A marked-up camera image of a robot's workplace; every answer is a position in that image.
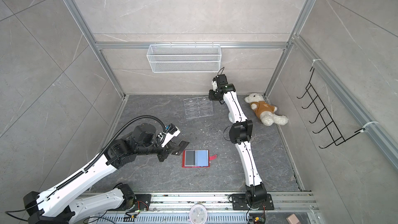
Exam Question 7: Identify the red card holder wallet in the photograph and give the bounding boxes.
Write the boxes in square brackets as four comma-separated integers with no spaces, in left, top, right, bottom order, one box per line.
[182,150,217,168]

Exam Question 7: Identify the grey credit card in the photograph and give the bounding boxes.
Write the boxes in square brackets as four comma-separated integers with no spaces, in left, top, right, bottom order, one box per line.
[183,150,196,167]

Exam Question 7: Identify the blue credit card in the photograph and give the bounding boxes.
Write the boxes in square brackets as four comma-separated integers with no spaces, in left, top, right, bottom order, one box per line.
[195,150,209,167]

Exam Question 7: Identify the clear acrylic organizer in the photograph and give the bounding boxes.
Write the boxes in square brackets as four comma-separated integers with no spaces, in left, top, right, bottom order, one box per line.
[183,96,214,119]

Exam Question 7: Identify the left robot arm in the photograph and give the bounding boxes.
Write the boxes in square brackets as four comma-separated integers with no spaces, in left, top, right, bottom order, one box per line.
[23,123,189,224]

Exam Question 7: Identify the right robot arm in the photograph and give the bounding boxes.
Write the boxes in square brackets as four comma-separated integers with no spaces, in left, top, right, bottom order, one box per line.
[209,74,267,209]

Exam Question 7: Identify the white teddy bear brown shirt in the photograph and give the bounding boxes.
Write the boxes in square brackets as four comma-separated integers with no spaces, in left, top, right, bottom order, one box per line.
[244,93,289,126]

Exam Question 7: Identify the white round clock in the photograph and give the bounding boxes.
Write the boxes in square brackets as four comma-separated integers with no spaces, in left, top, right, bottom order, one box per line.
[189,204,208,224]

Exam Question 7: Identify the pink eraser block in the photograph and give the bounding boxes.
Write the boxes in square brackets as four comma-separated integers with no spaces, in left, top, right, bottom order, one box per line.
[286,214,301,224]

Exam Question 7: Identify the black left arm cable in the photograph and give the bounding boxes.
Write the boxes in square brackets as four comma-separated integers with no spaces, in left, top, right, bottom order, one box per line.
[55,114,167,190]

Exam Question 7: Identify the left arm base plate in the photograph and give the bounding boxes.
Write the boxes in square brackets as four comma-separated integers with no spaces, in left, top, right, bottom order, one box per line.
[125,194,152,211]

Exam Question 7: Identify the white wire mesh basket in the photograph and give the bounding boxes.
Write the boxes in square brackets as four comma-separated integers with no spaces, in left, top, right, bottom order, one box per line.
[147,44,222,73]

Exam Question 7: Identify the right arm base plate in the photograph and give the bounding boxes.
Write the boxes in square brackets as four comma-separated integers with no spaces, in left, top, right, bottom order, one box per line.
[229,194,275,211]

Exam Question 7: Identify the black wall hook rack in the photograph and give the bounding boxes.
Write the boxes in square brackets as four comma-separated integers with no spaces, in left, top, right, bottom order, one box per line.
[296,67,366,149]

